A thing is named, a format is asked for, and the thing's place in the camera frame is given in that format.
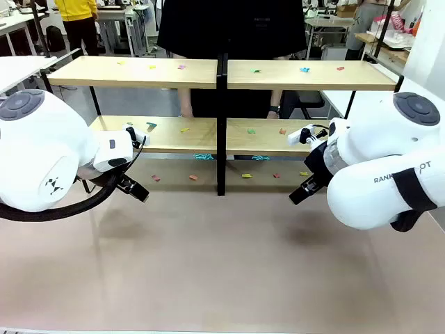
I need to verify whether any person in grey clothes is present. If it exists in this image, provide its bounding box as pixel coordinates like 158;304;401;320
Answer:
345;0;385;62

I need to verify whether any person's right forearm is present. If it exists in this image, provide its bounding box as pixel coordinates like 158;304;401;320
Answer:
178;88;193;108

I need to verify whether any black strap on arm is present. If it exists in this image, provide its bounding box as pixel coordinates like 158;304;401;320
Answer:
390;167;439;233

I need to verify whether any black backpack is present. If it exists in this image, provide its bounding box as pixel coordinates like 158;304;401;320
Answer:
45;25;67;54

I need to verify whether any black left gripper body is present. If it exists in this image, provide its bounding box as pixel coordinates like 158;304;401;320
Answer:
114;173;136;191

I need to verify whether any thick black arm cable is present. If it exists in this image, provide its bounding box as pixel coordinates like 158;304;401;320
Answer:
0;135;147;223

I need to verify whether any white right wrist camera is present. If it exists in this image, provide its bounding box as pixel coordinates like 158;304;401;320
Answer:
286;126;329;148

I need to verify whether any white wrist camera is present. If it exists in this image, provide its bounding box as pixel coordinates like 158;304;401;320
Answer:
286;126;329;148
122;126;152;148

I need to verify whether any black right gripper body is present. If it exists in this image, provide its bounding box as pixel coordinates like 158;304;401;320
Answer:
304;143;335;191

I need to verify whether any person in black shirt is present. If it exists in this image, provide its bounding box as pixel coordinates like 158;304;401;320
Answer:
156;0;309;120

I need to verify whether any white background table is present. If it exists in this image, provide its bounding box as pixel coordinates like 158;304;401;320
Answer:
304;15;356;61

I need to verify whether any small cardboard box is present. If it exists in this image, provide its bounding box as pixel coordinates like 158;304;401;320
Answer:
336;3;359;19

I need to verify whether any person in yellow jacket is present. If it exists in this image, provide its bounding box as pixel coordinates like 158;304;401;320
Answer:
54;0;100;58

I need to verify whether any black chair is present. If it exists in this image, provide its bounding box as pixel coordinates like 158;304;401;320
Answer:
283;90;326;120

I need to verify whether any pink bag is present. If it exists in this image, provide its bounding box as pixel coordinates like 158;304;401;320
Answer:
389;10;409;34

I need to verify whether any white partition panel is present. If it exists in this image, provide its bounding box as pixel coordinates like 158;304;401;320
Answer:
401;0;445;105

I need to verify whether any white side table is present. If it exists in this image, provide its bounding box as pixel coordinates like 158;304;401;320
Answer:
0;48;83;96
319;89;398;120

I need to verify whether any black stand pole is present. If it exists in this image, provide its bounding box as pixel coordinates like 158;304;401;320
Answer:
31;0;58;58
371;0;396;65

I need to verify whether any wooden shelf black metal frame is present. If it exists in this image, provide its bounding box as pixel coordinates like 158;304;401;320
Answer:
222;51;405;197
40;51;227;197

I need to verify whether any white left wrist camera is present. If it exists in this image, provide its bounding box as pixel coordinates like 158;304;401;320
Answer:
122;126;152;148

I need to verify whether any grey metal desk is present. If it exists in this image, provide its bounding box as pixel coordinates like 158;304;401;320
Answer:
95;6;138;58

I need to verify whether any wooden workbench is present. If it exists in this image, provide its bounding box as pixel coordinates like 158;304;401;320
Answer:
354;31;410;65

